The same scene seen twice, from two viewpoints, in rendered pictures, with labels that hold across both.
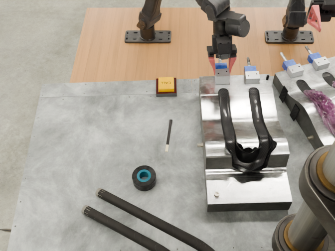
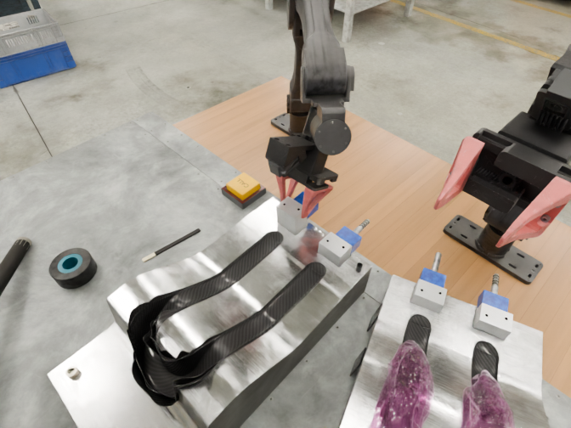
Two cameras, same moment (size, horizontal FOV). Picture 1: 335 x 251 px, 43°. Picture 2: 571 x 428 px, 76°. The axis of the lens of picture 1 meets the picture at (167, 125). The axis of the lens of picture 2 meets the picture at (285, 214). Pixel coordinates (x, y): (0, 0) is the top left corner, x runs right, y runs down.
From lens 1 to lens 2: 1.04 m
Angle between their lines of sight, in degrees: 26
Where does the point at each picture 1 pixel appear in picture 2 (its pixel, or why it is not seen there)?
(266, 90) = (335, 285)
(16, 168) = not seen: hidden behind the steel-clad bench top
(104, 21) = (279, 94)
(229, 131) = (198, 295)
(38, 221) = not seen: outside the picture
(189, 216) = (40, 368)
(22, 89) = not seen: hidden behind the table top
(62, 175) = (36, 198)
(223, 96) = (267, 244)
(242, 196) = (92, 415)
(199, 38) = (356, 167)
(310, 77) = (448, 329)
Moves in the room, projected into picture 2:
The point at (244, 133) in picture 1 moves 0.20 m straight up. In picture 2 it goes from (203, 316) to (174, 235)
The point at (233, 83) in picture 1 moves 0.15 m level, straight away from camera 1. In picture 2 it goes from (302, 237) to (358, 205)
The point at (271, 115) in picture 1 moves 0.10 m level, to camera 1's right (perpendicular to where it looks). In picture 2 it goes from (296, 330) to (347, 372)
